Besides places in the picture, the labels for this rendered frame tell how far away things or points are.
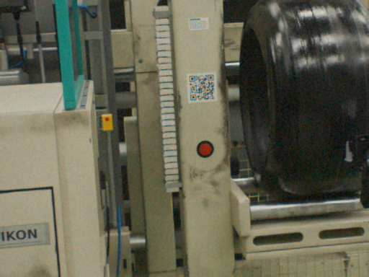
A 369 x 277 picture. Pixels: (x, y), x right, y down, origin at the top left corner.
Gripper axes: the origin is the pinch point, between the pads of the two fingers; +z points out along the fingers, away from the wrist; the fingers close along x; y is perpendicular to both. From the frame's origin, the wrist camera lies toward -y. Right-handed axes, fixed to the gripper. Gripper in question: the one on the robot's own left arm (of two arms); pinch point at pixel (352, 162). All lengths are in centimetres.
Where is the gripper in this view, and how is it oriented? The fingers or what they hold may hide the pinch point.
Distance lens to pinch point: 178.5
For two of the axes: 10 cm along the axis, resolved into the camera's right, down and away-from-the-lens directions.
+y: -0.7, -10.0, -0.4
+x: -9.9, 0.8, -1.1
